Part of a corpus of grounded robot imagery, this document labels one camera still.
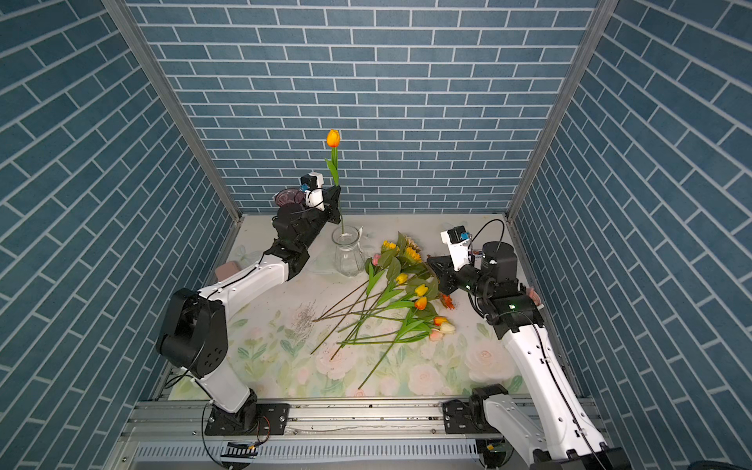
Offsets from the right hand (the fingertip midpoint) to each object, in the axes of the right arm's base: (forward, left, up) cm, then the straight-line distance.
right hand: (434, 261), depth 71 cm
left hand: (+18, +25, +7) cm, 31 cm away
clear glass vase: (+14, +26, -20) cm, 35 cm away
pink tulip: (+18, +17, -24) cm, 35 cm away
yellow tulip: (+7, +1, -26) cm, 27 cm away
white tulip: (-5, -7, -26) cm, 27 cm away
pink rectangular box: (+11, +71, -28) cm, 77 cm away
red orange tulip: (-2, -5, -28) cm, 28 cm away
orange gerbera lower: (+3, -7, -24) cm, 26 cm away
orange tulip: (+2, +1, -25) cm, 25 cm away
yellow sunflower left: (+22, +14, -23) cm, 35 cm away
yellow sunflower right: (+19, +5, -23) cm, 31 cm away
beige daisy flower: (+25, +4, -23) cm, 34 cm away
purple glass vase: (+31, +49, -9) cm, 59 cm away
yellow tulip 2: (+11, +9, -26) cm, 30 cm away
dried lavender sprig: (-6, +38, -29) cm, 48 cm away
